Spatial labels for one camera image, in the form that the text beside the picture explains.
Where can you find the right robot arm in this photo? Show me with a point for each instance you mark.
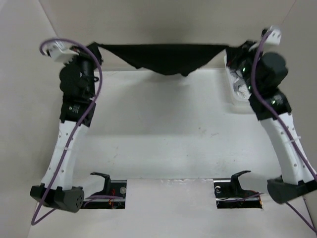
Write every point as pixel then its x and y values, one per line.
pixel 262 74

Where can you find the black tank top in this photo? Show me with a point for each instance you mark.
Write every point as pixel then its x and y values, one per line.
pixel 168 59

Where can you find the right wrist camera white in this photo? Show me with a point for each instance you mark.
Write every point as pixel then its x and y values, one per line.
pixel 274 38

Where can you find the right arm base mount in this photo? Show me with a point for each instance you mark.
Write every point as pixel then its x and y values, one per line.
pixel 230 195

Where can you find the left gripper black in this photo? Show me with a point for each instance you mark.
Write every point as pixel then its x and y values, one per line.
pixel 81 56

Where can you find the white plastic basket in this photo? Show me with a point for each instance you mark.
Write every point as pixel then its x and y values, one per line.
pixel 236 100

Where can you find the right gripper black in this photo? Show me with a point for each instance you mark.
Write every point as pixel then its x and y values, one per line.
pixel 236 54

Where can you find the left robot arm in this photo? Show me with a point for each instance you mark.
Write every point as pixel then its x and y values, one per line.
pixel 77 82

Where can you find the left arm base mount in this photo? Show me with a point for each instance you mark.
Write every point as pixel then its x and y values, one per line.
pixel 111 196

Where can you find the white tank top in basket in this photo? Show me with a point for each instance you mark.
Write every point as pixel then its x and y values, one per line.
pixel 239 85

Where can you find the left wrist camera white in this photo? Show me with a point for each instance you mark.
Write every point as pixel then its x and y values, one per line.
pixel 58 52

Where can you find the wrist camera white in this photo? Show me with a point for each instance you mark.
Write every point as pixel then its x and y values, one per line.
pixel 58 52
pixel 274 38

